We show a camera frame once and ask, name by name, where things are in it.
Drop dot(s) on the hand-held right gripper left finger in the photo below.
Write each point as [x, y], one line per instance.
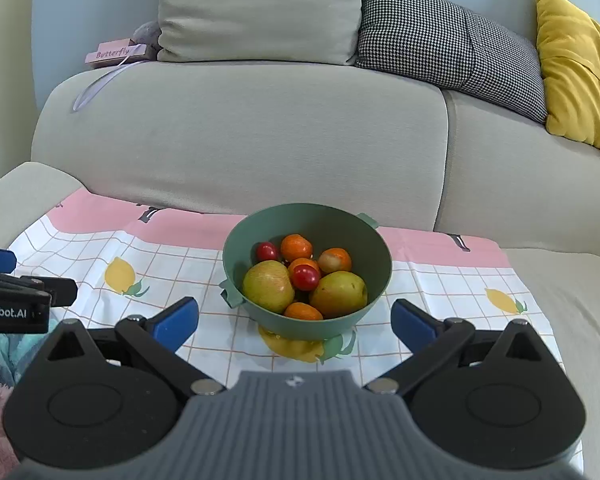
[172, 325]

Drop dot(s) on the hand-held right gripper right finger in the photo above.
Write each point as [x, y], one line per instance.
[412, 325]

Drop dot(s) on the yellow-green pear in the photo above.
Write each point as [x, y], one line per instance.
[268, 286]
[339, 293]

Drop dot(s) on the orange mandarin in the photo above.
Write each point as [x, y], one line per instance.
[337, 260]
[297, 262]
[296, 247]
[304, 311]

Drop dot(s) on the red cherry tomato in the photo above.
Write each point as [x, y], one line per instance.
[267, 251]
[305, 277]

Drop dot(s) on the green colander bowl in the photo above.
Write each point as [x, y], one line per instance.
[305, 220]

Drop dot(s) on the teal fluffy blanket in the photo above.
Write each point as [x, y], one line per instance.
[5, 355]

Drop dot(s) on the lemon printed checked cloth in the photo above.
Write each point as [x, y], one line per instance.
[80, 240]

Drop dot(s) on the cream cabinet door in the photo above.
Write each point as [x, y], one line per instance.
[5, 85]

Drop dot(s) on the grey fabric sofa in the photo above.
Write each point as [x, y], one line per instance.
[255, 135]

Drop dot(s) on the pink lettered box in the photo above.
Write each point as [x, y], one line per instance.
[110, 53]

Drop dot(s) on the grey plush toy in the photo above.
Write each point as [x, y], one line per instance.
[147, 37]

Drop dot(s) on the houndstooth cushion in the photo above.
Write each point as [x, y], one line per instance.
[430, 40]

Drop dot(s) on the yellow cushion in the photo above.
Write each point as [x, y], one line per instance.
[575, 70]

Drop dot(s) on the beige cushion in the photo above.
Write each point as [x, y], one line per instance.
[255, 10]

